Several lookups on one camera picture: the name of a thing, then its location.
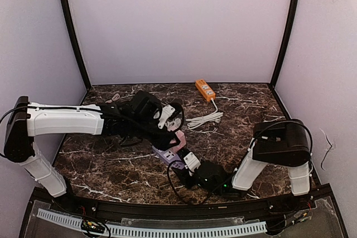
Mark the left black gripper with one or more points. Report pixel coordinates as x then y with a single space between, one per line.
166 140

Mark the purple power strip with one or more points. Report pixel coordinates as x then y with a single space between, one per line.
168 157

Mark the pink cube adapter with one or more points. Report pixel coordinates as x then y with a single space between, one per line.
182 143

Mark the orange power strip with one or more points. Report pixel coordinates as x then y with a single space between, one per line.
206 91

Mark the white USB charger with cable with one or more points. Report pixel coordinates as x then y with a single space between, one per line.
114 98

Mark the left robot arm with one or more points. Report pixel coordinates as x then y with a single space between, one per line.
143 117

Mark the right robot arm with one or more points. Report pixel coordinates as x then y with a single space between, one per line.
285 143

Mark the black front rail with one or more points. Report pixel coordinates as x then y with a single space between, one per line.
266 208

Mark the white slotted cable duct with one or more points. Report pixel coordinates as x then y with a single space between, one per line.
129 227

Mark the left black frame post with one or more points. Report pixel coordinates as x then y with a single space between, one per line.
74 43

